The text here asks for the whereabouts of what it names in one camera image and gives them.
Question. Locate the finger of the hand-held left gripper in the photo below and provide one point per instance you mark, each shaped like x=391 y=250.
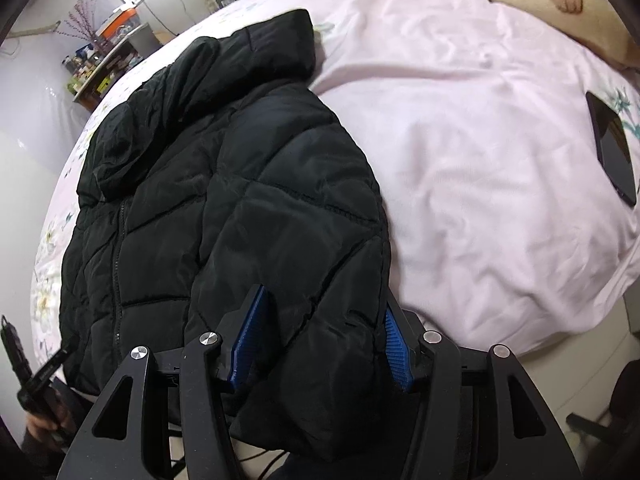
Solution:
x=12 y=350
x=52 y=362

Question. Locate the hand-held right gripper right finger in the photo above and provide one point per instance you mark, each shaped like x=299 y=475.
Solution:
x=400 y=355

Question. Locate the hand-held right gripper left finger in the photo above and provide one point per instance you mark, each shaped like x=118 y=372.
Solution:
x=250 y=340

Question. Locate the black puffer jacket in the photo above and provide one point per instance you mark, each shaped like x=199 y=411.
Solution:
x=225 y=210

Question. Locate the person's left hand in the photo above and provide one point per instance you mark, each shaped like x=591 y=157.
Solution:
x=40 y=427

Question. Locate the bed with floral sheet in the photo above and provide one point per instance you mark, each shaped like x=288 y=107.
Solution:
x=475 y=160

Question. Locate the black chair base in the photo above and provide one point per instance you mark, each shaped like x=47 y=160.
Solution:
x=605 y=422

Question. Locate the cluttered shelf unit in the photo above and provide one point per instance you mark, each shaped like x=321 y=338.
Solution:
x=100 y=77

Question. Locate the black phone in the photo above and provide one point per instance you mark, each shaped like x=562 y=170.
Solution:
x=612 y=150

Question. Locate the purple flower branches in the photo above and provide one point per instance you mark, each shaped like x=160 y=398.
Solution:
x=82 y=20

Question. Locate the orange lidded box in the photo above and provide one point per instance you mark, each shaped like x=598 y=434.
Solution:
x=120 y=20

